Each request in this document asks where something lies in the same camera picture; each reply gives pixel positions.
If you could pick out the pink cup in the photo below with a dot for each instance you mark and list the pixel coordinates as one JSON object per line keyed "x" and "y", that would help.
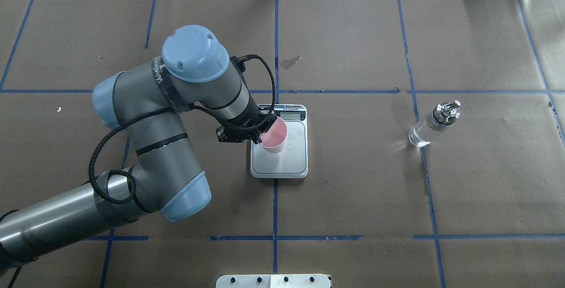
{"x": 275, "y": 139}

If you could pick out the glass sauce bottle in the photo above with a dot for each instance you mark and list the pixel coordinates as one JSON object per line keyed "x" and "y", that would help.
{"x": 441, "y": 118}

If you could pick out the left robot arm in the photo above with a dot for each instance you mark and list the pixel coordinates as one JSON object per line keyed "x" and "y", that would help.
{"x": 146, "y": 163}

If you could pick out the digital kitchen scale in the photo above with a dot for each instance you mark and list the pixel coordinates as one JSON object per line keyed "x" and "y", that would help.
{"x": 283, "y": 153}

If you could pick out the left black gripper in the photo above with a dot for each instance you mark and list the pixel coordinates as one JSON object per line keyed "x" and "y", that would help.
{"x": 253, "y": 116}

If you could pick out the white mounting post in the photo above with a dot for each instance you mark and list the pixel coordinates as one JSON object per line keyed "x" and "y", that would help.
{"x": 306, "y": 280}

